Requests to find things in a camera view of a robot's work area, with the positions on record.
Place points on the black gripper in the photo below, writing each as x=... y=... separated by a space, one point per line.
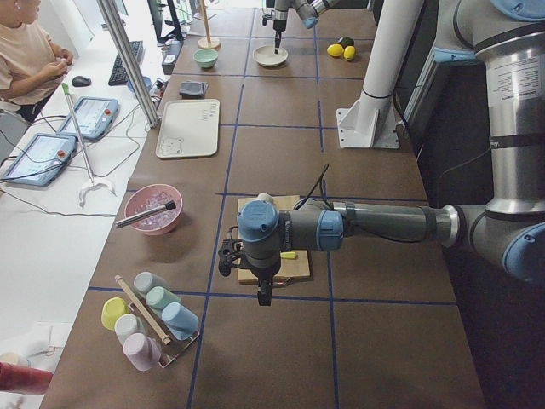
x=262 y=277
x=279 y=19

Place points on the white round plate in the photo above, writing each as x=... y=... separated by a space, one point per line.
x=269 y=56

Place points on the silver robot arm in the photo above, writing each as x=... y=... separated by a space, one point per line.
x=508 y=38
x=309 y=13

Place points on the white bun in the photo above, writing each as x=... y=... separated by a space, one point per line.
x=265 y=197

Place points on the cream bear tray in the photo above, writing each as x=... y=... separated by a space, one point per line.
x=189 y=129

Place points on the bamboo cutting board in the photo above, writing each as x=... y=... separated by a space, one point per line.
x=297 y=269

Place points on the yellow plastic knife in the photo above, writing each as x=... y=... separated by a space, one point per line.
x=289 y=255

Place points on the yellow lemon left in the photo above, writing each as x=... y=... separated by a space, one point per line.
x=335 y=50

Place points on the yellow lemon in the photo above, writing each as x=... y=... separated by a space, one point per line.
x=349 y=53
x=335 y=50

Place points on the green avocado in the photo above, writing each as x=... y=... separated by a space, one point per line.
x=345 y=41

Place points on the wooden mug stand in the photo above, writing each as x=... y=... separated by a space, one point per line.
x=208 y=41

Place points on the yellow lemon right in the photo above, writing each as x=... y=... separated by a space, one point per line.
x=349 y=53

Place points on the mint green bowl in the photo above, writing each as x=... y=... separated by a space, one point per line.
x=206 y=58

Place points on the light blue cup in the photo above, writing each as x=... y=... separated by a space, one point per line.
x=181 y=321

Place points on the folded grey cloth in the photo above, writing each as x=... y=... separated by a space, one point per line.
x=193 y=89

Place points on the black box white label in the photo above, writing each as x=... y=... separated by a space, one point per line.
x=170 y=52

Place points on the mint green cup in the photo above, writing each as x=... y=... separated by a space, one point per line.
x=158 y=298

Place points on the pale grey cup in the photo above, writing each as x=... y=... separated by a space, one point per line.
x=145 y=281

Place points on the pink cup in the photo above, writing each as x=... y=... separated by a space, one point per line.
x=142 y=351

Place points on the grey white cup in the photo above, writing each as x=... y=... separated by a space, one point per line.
x=127 y=325

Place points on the pink bowl with ice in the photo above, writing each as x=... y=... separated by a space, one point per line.
x=149 y=197

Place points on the yellow cup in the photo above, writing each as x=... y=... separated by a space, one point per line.
x=112 y=310

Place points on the teach pendant far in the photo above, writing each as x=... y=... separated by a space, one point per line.
x=94 y=115

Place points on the teach pendant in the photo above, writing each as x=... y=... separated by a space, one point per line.
x=94 y=115
x=42 y=160

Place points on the computer mouse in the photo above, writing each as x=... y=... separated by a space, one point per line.
x=81 y=81

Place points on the seated person beige shirt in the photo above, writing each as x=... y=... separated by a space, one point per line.
x=32 y=64

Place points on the red bottle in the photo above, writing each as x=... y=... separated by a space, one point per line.
x=24 y=380

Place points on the teach pendant near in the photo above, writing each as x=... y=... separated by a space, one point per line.
x=42 y=160

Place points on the metal cutting board handle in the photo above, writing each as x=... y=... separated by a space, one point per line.
x=282 y=282

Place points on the white wire cup rack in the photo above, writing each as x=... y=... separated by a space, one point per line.
x=171 y=348

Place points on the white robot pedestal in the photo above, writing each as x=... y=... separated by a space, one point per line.
x=370 y=121

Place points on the aluminium frame post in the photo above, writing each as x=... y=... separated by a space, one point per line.
x=121 y=41

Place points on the metal rod green handle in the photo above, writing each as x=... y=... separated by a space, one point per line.
x=93 y=182

